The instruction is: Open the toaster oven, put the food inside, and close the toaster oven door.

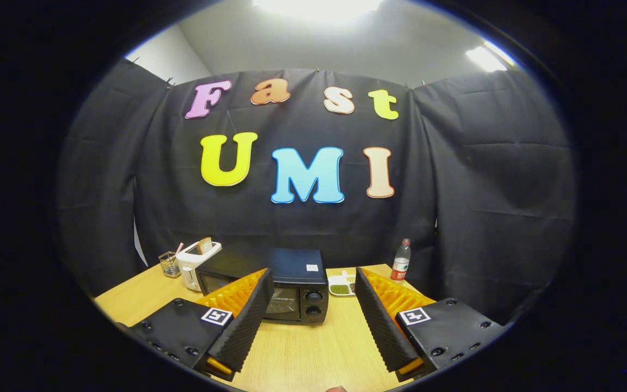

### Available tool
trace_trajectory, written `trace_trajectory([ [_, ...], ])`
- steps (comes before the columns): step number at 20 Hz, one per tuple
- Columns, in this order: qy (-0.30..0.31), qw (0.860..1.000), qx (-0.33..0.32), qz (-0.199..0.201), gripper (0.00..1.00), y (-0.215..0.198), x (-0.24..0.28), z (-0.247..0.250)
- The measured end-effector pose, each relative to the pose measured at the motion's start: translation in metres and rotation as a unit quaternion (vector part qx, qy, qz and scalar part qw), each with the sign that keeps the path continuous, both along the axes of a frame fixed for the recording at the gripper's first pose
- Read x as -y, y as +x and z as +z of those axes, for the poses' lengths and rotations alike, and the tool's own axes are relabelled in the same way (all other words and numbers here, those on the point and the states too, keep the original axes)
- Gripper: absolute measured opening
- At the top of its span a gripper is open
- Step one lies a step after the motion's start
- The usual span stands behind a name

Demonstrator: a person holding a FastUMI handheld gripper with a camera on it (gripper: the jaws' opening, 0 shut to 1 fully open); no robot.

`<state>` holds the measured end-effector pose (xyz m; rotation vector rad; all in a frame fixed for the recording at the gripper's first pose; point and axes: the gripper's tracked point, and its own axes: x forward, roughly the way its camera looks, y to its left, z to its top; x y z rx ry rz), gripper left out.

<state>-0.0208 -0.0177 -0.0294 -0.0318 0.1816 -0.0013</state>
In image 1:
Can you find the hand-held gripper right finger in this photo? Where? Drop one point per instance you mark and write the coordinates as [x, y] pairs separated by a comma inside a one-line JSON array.
[[381, 324]]

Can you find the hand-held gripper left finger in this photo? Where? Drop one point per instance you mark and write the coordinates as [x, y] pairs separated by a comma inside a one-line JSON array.
[[245, 321]]

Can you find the black toaster oven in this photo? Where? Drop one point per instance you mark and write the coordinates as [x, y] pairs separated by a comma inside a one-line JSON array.
[[292, 267]]

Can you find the white bread toaster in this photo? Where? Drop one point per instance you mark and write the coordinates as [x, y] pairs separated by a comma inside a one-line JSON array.
[[189, 269]]

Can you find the white divided bean dish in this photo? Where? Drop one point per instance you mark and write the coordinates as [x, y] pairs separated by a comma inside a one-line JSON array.
[[339, 286]]

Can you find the plastic bottle red label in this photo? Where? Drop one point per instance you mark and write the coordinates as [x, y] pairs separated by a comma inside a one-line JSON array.
[[400, 264]]

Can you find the brown bread slice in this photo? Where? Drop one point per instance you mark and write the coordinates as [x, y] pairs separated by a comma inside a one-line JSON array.
[[204, 245]]

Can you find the black backdrop cloth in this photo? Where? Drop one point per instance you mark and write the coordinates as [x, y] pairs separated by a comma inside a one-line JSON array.
[[455, 190]]

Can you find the small ceiling light panel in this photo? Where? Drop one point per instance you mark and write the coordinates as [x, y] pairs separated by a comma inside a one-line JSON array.
[[485, 59]]

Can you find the large ceiling light panel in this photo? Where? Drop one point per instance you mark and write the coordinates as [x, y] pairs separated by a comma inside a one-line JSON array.
[[319, 6]]

